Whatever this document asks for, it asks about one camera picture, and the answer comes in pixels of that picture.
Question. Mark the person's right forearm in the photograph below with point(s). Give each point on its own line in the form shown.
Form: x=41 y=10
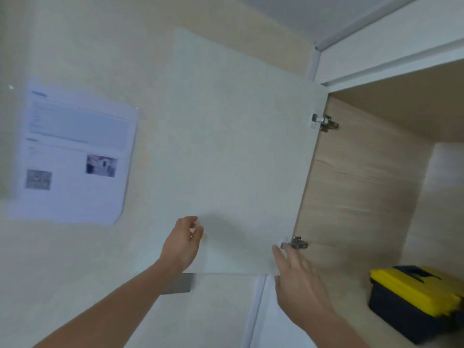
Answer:
x=335 y=331

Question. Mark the white cabinet door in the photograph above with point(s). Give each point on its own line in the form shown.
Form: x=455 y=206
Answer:
x=279 y=329
x=235 y=152
x=203 y=315

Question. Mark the person's right hand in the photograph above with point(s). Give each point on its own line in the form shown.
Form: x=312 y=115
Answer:
x=301 y=286

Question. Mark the person's left forearm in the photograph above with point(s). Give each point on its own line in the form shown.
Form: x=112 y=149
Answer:
x=108 y=315

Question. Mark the person's left thumb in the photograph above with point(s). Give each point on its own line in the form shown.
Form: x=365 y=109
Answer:
x=198 y=234

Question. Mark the wooden wall cabinet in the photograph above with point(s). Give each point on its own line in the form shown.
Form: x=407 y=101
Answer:
x=369 y=184

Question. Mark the person's left hand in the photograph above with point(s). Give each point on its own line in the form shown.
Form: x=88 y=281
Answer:
x=179 y=248

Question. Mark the metal door hinge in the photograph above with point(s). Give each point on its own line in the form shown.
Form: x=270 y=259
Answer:
x=325 y=122
x=299 y=243

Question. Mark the yellow and black toolbox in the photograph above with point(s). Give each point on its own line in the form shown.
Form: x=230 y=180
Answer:
x=417 y=300

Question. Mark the white lower cabinet door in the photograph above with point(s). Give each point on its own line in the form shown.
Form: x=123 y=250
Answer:
x=203 y=315
x=279 y=329

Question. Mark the printed paper notice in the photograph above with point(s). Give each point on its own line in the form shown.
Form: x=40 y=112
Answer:
x=74 y=155

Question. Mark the person's right fingers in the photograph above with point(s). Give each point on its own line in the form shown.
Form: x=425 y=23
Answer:
x=288 y=259

